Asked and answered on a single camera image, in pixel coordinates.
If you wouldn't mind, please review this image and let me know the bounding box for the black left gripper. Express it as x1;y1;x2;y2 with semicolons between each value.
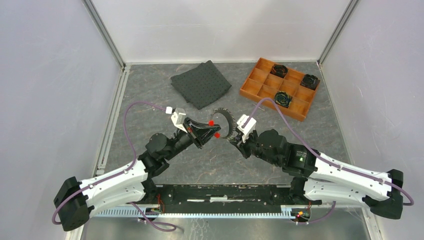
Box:
164;116;221;161

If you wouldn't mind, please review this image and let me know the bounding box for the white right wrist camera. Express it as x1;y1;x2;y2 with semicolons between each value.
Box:
236;114;257;143

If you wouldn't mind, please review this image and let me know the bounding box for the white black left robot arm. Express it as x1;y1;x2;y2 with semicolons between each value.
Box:
51;117;221;232

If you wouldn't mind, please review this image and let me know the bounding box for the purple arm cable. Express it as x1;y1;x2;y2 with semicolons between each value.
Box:
51;101;178;233
243;97;415;225

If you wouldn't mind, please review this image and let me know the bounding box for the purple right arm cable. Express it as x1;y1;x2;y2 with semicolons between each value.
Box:
243;97;415;225

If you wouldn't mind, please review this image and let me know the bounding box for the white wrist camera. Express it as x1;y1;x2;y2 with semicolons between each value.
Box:
236;114;257;143
165;106;187;133

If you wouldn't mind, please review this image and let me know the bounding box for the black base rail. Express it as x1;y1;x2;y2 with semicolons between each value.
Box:
138;184;322;214

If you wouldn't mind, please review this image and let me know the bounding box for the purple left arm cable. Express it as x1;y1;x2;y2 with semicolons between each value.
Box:
51;101;178;233

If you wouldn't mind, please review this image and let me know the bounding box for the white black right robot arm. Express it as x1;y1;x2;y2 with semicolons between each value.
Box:
229;129;404;220

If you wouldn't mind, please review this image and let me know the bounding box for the dark patterned roll front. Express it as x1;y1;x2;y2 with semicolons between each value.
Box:
273;91;293;108

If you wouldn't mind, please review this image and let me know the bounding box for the wooden compartment tray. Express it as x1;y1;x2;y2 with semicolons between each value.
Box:
239;57;321;122

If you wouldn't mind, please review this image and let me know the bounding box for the large metal keyring red grip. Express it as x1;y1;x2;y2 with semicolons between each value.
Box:
209;107;236;140

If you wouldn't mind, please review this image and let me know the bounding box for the grey perforated mat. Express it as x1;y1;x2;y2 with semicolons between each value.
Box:
170;60;232;110

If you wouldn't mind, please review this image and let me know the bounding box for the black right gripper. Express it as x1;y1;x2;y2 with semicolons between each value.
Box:
229;128;281;167

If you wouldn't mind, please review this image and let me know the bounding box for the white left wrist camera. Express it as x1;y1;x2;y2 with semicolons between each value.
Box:
165;106;187;133

